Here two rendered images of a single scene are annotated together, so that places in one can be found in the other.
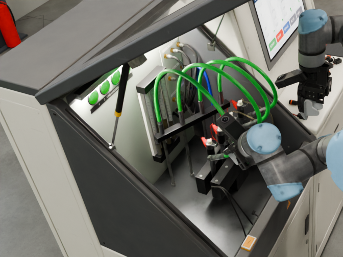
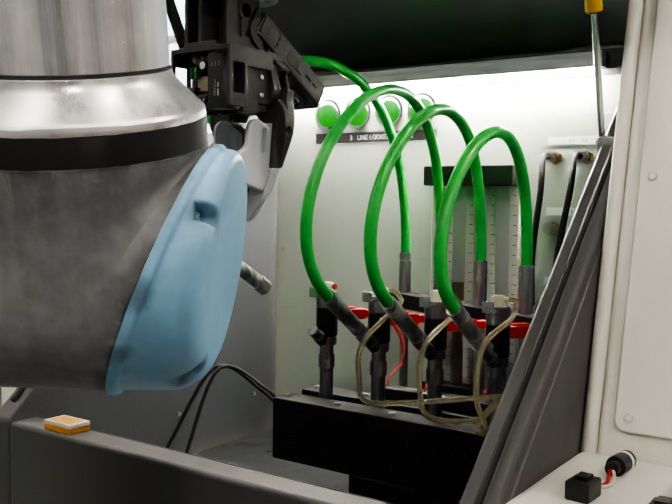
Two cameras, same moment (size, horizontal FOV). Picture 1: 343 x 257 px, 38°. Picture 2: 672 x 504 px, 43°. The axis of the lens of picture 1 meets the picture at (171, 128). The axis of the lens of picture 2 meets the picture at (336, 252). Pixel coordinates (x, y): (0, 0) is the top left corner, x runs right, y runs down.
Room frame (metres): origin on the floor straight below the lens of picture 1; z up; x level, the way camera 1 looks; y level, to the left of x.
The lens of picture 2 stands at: (1.22, -1.23, 1.23)
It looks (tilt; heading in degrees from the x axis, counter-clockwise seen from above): 3 degrees down; 86
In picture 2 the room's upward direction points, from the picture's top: 1 degrees clockwise
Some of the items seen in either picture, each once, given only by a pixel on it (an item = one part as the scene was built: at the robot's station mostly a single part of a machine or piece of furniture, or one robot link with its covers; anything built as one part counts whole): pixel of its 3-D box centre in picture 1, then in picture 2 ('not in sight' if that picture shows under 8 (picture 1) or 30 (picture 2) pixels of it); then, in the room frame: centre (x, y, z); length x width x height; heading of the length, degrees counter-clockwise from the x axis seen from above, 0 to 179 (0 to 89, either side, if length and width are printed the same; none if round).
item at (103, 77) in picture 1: (129, 52); (429, 74); (1.46, 0.09, 1.43); 0.54 x 0.03 x 0.02; 141
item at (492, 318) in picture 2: (244, 126); (492, 398); (1.48, -0.28, 1.01); 0.05 x 0.03 x 0.21; 51
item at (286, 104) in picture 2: not in sight; (268, 120); (1.22, -0.44, 1.31); 0.05 x 0.02 x 0.09; 141
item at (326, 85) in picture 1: (313, 80); (233, 52); (1.19, -0.44, 1.37); 0.09 x 0.08 x 0.12; 51
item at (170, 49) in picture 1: (177, 72); (579, 225); (1.65, -0.07, 1.20); 0.13 x 0.03 x 0.31; 141
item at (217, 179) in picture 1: (230, 165); (404, 467); (1.39, -0.19, 0.91); 0.34 x 0.10 x 0.15; 141
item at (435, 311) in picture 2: not in sight; (430, 389); (1.41, -0.23, 1.01); 0.05 x 0.03 x 0.21; 51
